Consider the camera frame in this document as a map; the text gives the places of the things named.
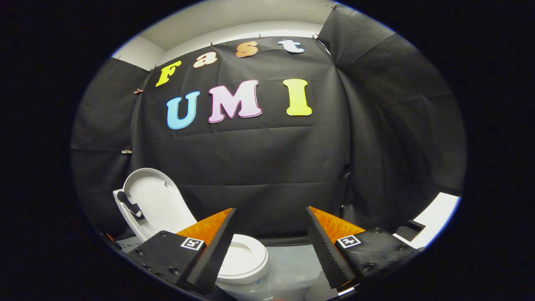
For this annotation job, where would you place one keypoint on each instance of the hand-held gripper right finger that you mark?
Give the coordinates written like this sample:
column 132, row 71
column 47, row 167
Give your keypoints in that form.
column 328, row 255

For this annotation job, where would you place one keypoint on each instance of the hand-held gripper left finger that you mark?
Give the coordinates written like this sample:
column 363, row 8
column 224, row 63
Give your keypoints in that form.
column 209, row 263

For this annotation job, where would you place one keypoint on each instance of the white toilet lid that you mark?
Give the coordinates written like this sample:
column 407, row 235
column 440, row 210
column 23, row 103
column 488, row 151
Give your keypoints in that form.
column 161, row 200

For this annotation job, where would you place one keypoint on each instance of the white toilet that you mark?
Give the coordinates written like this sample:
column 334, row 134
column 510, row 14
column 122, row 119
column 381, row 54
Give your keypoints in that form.
column 250, row 291

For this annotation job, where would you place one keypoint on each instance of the small black box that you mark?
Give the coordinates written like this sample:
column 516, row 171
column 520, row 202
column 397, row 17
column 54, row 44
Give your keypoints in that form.
column 409, row 230

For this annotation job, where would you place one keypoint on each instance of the black backdrop cloth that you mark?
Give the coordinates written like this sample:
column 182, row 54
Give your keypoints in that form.
column 267, row 159

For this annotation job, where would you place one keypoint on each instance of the white board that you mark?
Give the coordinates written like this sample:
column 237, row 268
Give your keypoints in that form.
column 439, row 213

